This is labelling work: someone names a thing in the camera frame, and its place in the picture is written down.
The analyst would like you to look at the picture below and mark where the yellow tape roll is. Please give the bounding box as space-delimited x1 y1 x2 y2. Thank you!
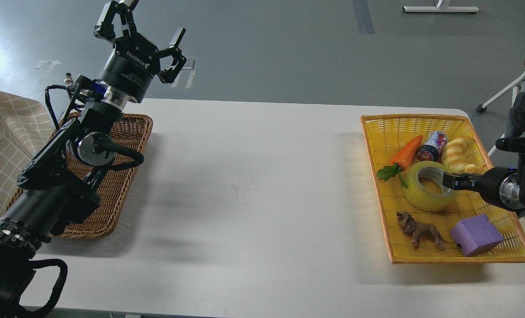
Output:
402 161 459 212

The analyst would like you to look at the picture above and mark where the small drink can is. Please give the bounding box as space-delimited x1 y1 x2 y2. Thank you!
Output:
416 131 448 162

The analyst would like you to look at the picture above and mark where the white chair frame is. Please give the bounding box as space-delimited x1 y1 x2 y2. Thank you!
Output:
476 29 525 157

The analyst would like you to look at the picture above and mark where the beige checkered cloth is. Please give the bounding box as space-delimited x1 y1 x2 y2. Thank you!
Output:
0 91 53 216

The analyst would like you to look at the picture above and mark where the toy bread loaf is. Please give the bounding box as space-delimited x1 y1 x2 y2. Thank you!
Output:
441 137 484 174

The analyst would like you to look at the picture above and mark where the brown wicker basket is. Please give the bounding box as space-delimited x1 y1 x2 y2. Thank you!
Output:
0 113 153 242

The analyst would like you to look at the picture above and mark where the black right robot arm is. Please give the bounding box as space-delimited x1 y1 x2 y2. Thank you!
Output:
442 137 525 213

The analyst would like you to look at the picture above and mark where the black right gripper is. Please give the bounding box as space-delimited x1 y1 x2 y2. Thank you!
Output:
442 167 521 212

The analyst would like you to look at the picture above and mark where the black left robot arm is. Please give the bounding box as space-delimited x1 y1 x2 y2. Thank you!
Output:
0 0 186 318

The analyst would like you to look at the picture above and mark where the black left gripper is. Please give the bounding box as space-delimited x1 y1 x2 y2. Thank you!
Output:
93 0 186 103

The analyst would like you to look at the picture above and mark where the yellow plastic basket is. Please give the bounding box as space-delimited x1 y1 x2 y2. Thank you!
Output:
361 113 525 264

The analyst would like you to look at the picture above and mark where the brown toy lion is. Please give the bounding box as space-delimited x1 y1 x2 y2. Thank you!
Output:
396 211 449 251

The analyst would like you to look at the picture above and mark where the orange toy carrot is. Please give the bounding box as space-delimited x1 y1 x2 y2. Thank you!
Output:
376 135 423 189

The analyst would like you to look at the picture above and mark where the white stand base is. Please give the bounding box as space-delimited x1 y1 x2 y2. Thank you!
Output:
402 0 480 14

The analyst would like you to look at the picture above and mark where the purple foam block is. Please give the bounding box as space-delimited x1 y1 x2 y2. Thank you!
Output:
450 215 505 257

